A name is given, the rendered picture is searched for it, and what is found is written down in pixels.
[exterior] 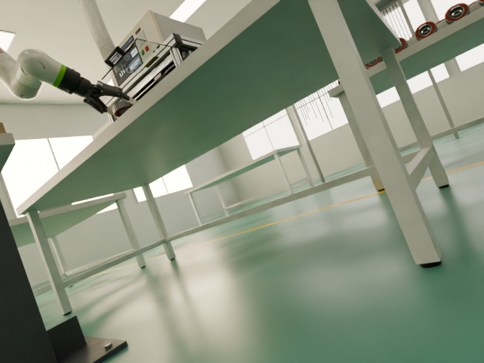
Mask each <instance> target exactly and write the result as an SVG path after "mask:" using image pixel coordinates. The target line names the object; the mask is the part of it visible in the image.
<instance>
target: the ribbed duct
mask: <svg viewBox="0 0 484 363"><path fill-rule="evenodd" d="M78 2H79V5H80V7H81V10H82V12H83V14H84V17H85V19H86V22H87V24H88V27H89V30H90V32H91V35H92V37H93V38H94V41H95V43H96V45H97V47H98V50H99V52H100V54H101V56H102V59H103V61H105V60H106V58H107V57H108V56H109V55H110V53H111V52H112V51H113V50H114V49H115V48H116V47H115V44H114V43H113V41H112V38H111V37H110V35H109V32H108V30H107V28H106V25H105V23H104V20H103V18H102V15H101V13H100V12H99V8H98V6H97V3H96V1H95V0H78ZM109 74H110V76H111V79H112V83H113V85H114V86H116V87H117V84H116V82H115V78H114V76H113V74H112V71H110V72H109Z"/></svg>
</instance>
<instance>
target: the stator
mask: <svg viewBox="0 0 484 363"><path fill-rule="evenodd" d="M131 107H132V105H131V104H128V103H127V102H124V101H120V102H117V103H116V104H114V105H113V106H112V111H113V113H114V116H116V117H120V116H121V115H123V114H124V113H125V112H126V111H127V110H128V109H129V108H131Z"/></svg>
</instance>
